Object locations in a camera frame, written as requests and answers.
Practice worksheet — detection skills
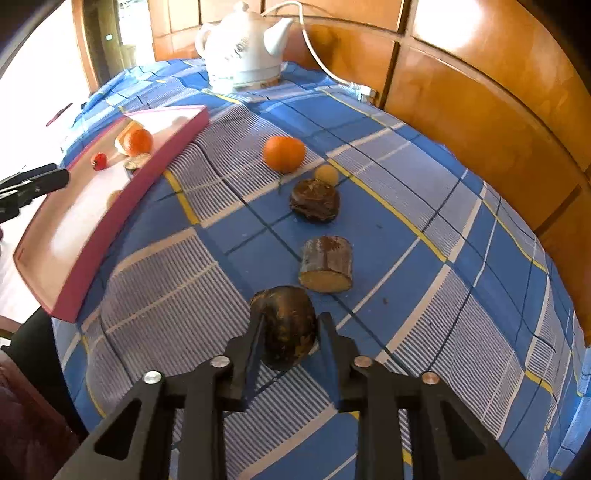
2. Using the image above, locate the dark brown lumpy chunk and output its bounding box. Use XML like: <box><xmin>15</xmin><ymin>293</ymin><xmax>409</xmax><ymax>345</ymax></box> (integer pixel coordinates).
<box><xmin>289</xmin><ymin>179</ymin><xmax>341</xmax><ymax>223</ymax></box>
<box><xmin>250</xmin><ymin>285</ymin><xmax>319</xmax><ymax>371</ymax></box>

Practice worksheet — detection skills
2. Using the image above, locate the white power cable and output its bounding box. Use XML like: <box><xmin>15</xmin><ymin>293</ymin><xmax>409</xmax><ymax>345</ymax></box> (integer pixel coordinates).
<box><xmin>263</xmin><ymin>0</ymin><xmax>379</xmax><ymax>101</ymax></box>

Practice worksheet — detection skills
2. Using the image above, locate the pale yellow banana piece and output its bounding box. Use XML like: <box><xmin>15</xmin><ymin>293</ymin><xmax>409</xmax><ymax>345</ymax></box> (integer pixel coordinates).
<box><xmin>114</xmin><ymin>121</ymin><xmax>139</xmax><ymax>155</ymax></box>

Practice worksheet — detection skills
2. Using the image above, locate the small dark sugarcane piece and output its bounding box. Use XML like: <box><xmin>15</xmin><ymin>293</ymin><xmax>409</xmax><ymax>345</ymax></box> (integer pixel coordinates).
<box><xmin>124</xmin><ymin>153</ymin><xmax>152</xmax><ymax>178</ymax></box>

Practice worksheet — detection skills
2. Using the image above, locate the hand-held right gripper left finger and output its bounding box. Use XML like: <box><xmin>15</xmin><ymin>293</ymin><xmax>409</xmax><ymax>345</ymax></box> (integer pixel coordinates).
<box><xmin>53</xmin><ymin>311</ymin><xmax>266</xmax><ymax>480</ymax></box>

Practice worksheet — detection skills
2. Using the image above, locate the pink shallow tray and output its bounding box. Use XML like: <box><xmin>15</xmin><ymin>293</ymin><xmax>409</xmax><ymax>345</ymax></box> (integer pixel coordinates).
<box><xmin>13</xmin><ymin>105</ymin><xmax>209</xmax><ymax>323</ymax></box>

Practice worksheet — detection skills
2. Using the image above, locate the wooden framed glass door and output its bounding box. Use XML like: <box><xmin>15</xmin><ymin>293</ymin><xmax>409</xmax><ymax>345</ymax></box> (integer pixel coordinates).
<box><xmin>71</xmin><ymin>0</ymin><xmax>155</xmax><ymax>90</ymax></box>

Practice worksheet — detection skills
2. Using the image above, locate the small red object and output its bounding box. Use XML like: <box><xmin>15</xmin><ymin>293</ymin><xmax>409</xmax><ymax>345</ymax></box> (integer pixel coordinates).
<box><xmin>45</xmin><ymin>102</ymin><xmax>75</xmax><ymax>127</ymax></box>

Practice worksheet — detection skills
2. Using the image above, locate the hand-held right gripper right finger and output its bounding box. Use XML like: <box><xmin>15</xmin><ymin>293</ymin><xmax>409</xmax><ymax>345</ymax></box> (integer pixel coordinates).
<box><xmin>318</xmin><ymin>311</ymin><xmax>525</xmax><ymax>480</ymax></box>

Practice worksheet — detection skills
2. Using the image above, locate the large dark sugarcane piece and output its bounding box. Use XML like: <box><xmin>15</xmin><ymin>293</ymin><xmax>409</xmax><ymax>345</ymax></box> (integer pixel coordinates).
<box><xmin>298</xmin><ymin>236</ymin><xmax>354</xmax><ymax>293</ymax></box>

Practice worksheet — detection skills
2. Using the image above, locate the wooden panelled wardrobe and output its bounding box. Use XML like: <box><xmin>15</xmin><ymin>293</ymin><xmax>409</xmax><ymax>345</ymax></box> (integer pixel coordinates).
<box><xmin>148</xmin><ymin>0</ymin><xmax>591</xmax><ymax>347</ymax></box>

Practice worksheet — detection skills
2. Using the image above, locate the orange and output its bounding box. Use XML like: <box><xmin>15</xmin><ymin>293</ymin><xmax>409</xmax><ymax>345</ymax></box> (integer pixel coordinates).
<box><xmin>263</xmin><ymin>135</ymin><xmax>307</xmax><ymax>175</ymax></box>
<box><xmin>124</xmin><ymin>128</ymin><xmax>153</xmax><ymax>157</ymax></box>

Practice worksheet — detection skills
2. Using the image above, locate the blue plaid tablecloth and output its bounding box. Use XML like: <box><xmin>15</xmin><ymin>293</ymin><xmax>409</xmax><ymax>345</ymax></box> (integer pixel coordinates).
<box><xmin>51</xmin><ymin>58</ymin><xmax>591</xmax><ymax>480</ymax></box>

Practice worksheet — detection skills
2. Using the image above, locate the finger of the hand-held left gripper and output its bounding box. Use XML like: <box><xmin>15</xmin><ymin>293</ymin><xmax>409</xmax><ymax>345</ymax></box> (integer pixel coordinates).
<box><xmin>0</xmin><ymin>169</ymin><xmax>70</xmax><ymax>208</ymax></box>
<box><xmin>0</xmin><ymin>163</ymin><xmax>57</xmax><ymax>188</ymax></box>

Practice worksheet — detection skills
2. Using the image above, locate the white ceramic electric kettle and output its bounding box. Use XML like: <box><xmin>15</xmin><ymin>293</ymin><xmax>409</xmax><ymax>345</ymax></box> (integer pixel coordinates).
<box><xmin>195</xmin><ymin>1</ymin><xmax>294</xmax><ymax>93</ymax></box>

